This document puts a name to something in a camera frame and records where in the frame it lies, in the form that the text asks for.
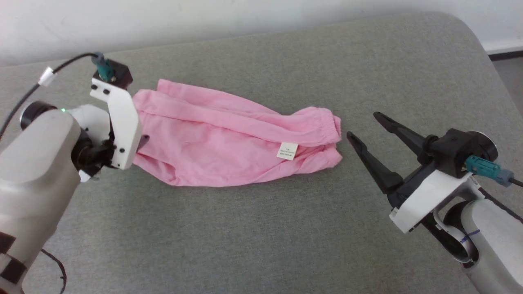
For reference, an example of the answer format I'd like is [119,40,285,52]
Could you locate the grey fabric sofa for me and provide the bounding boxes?
[0,11,523,294]

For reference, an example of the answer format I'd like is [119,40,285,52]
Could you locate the right camera cable teal plug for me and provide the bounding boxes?
[465,155,523,188]

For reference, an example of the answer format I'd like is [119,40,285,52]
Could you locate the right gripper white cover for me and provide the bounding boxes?
[346,111,485,234]

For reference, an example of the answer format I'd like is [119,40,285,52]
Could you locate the camera cable teal plug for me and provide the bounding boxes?
[0,52,116,141]
[465,155,523,188]

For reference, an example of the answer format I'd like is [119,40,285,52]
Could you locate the pink garment with white label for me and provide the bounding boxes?
[132,78,343,187]

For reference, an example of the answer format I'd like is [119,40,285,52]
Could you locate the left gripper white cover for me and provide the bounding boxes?
[74,78,150,180]

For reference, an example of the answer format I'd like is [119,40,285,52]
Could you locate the left camera cable teal plug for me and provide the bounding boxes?
[0,52,116,141]

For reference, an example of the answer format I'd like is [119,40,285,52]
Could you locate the thin black cable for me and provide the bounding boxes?
[476,186,523,224]
[40,248,67,294]

